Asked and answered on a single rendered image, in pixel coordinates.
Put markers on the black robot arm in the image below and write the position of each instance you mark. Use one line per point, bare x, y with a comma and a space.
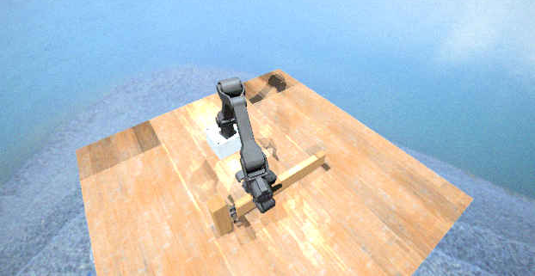
253, 160

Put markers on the wooden post with dark slot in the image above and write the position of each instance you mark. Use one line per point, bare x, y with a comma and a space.
220, 215

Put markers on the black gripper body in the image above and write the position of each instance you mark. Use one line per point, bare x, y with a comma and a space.
262, 207

